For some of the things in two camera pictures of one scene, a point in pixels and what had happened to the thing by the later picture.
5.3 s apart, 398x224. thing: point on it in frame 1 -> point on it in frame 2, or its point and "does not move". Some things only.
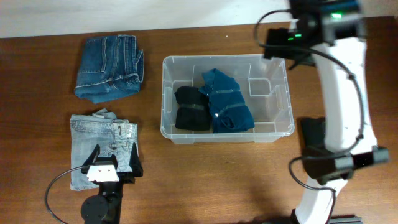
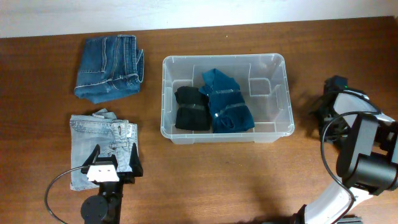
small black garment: [193, 111] does not move
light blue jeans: [114, 136] does not move
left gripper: [137, 168] does not move
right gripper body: [291, 46] -> [338, 127]
